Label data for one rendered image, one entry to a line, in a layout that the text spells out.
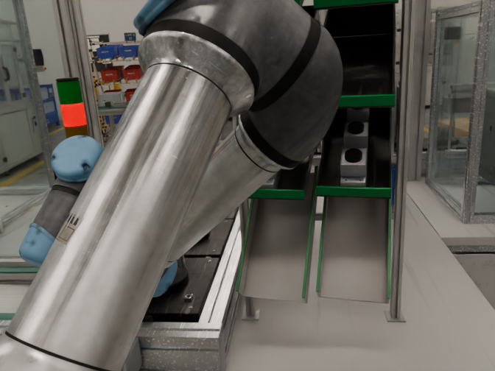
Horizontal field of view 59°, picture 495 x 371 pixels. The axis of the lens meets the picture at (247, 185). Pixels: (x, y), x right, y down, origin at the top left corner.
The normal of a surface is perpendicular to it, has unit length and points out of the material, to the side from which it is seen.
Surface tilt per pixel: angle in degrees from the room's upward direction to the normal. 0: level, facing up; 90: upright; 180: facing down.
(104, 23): 90
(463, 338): 0
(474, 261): 90
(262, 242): 45
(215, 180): 87
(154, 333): 0
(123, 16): 90
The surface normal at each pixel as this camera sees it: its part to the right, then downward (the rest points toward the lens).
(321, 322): -0.06, -0.95
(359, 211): -0.24, -0.47
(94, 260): 0.12, -0.35
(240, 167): -0.30, 0.40
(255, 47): 0.81, 0.07
